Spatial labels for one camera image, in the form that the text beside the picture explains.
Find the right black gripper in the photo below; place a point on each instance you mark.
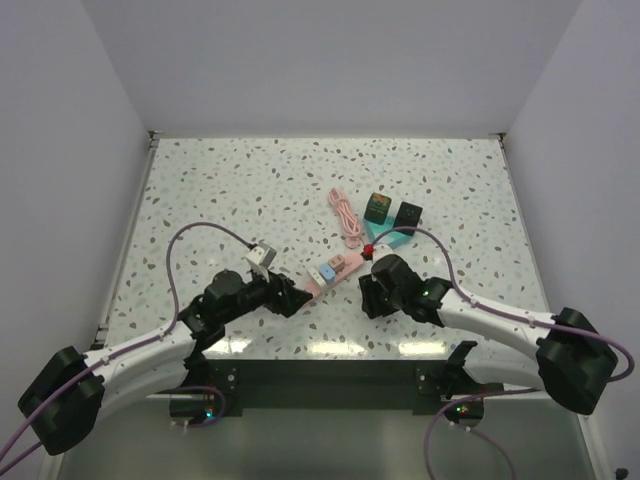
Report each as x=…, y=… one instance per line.
x=371, y=306

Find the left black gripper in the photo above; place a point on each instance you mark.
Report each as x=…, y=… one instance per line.
x=283, y=302

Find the pink power strip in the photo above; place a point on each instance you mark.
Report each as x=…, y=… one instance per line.
x=354, y=262

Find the pink brown plug adapter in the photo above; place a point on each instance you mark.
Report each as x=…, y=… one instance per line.
x=337, y=263

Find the white square plug adapter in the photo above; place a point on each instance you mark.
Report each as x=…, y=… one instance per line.
x=316, y=278

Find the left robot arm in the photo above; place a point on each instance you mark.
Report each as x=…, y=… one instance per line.
x=75, y=390

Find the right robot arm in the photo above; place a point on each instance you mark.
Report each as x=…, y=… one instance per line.
x=561, y=354

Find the blue plug adapter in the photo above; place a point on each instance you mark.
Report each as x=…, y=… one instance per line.
x=327, y=273

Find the teal triangular socket base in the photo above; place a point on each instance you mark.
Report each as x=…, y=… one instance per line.
x=394, y=239

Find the black cube adapter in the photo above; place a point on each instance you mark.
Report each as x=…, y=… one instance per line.
x=407, y=218

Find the green cube adapter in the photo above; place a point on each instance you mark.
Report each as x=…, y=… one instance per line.
x=377, y=208

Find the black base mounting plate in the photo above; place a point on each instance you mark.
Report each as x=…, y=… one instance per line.
x=234, y=386

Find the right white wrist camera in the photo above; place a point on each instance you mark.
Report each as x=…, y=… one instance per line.
x=376, y=252

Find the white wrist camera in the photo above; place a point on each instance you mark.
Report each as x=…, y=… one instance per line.
x=260, y=258
x=376, y=252

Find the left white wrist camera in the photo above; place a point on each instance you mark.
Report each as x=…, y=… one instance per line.
x=260, y=258

